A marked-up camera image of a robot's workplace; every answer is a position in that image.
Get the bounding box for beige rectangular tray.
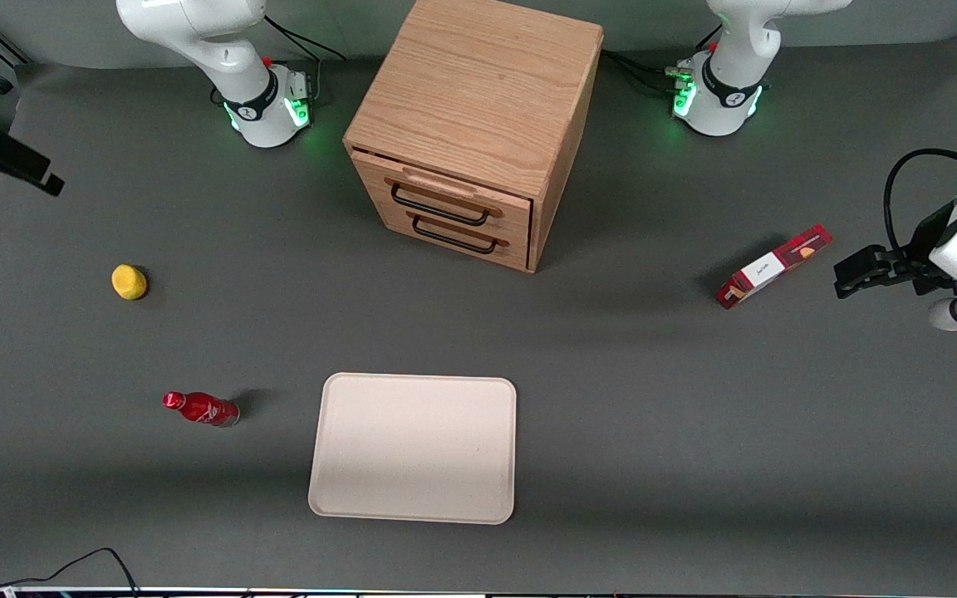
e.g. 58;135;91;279
308;373;518;526

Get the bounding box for lower wooden drawer black handle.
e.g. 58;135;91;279
379;199;532;273

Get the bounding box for wooden drawer with black handle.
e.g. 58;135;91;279
351;149;534;243

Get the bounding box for red bottle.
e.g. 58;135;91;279
163;391;241;429

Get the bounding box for red and white carton box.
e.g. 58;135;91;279
715;223;833;311

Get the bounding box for thin black floor cable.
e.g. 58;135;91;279
0;547;141;598

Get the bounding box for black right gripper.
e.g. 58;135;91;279
0;123;66;199

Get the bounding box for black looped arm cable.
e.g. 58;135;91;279
883;148;957;255

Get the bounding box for yellow lemon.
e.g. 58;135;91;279
111;264;149;301

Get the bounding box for wooden drawer cabinet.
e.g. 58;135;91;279
343;0;605;274

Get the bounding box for black base cables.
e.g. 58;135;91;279
599;25;700;97
263;17;349;102

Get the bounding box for black right base cables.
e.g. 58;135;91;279
263;17;349;102

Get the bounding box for black left base cables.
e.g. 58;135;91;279
599;25;700;97

